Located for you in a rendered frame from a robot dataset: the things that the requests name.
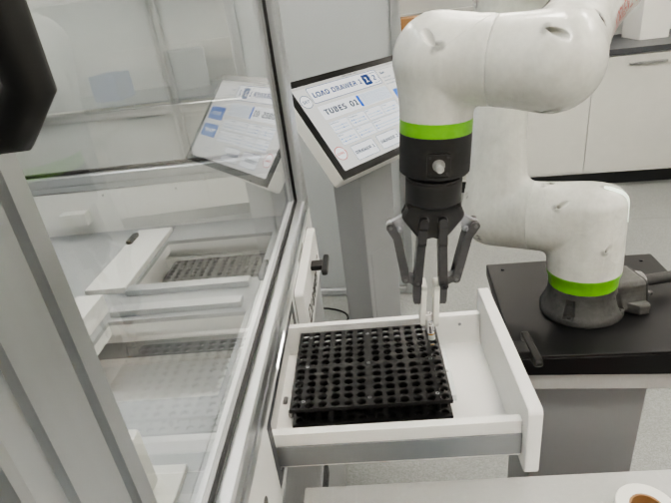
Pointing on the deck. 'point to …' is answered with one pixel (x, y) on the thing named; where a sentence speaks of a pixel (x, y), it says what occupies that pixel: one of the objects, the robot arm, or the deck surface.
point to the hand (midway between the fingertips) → (428, 301)
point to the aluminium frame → (123, 457)
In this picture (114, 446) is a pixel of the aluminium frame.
